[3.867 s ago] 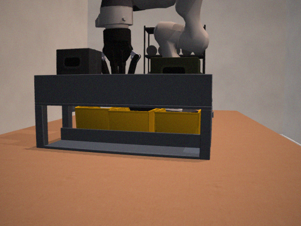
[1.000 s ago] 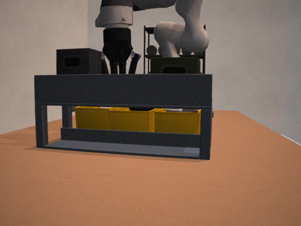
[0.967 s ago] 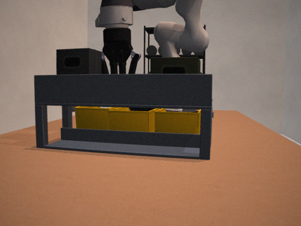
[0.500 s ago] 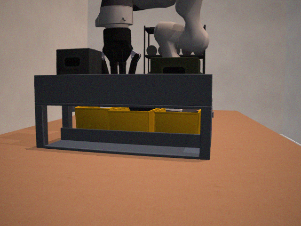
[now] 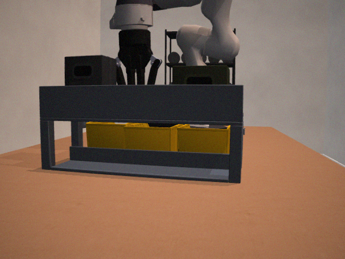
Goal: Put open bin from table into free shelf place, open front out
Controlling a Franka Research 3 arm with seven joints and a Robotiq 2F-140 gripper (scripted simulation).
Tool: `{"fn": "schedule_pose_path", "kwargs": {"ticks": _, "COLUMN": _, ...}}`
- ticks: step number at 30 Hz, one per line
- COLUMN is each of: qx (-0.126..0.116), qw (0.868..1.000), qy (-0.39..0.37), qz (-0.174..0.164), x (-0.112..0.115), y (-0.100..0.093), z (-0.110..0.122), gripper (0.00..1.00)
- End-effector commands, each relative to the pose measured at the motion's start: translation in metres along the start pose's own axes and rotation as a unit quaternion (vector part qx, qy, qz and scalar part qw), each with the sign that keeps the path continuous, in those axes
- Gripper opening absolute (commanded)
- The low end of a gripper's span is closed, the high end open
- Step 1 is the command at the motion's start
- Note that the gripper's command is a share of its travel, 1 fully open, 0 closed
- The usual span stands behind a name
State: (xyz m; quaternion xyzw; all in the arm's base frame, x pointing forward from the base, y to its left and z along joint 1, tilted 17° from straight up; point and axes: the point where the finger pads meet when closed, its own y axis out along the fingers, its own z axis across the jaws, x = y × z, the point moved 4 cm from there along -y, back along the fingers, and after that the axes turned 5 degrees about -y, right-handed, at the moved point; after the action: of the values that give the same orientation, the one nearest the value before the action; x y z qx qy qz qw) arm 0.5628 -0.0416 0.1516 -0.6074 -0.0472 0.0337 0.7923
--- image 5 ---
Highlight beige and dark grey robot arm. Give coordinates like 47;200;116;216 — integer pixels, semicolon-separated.
109;0;240;66

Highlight yellow bin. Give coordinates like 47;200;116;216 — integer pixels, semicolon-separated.
177;124;230;154
86;122;136;149
123;123;183;151

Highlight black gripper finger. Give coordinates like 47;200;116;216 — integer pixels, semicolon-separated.
135;54;162;85
115;55;136;85

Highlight dark grey metal shelf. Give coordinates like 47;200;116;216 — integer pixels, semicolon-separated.
39;85;245;183

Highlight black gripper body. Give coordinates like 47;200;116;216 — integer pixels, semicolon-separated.
118;30;153;70

